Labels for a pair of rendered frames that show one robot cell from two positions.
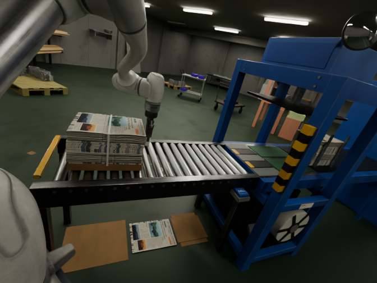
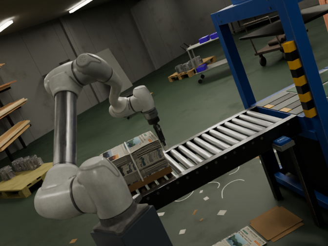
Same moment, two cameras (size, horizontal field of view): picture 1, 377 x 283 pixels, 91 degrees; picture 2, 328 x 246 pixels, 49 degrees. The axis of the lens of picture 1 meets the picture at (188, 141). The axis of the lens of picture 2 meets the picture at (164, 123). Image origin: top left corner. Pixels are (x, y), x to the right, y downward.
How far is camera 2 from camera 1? 1.12 m
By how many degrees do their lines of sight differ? 18
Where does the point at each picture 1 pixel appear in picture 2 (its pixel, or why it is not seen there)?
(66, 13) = (77, 94)
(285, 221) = not seen: outside the picture
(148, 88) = (138, 102)
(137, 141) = (154, 147)
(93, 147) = (125, 170)
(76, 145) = not seen: hidden behind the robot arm
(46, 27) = (74, 106)
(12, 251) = (116, 174)
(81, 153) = not seen: hidden behind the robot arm
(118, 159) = (148, 171)
